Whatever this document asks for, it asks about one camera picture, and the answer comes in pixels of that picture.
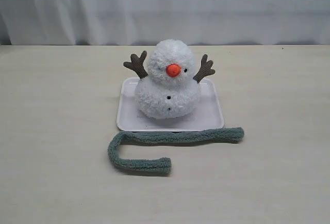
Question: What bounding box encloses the green fuzzy scarf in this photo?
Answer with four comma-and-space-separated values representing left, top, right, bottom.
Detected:
107, 127, 245, 176

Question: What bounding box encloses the white plush snowman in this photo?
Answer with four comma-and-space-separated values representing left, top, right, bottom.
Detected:
123, 39, 215, 119

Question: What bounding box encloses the white curtain backdrop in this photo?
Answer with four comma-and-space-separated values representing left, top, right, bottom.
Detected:
1, 0, 329, 45

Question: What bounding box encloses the white rectangular tray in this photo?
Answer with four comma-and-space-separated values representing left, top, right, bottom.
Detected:
116, 77, 224, 132

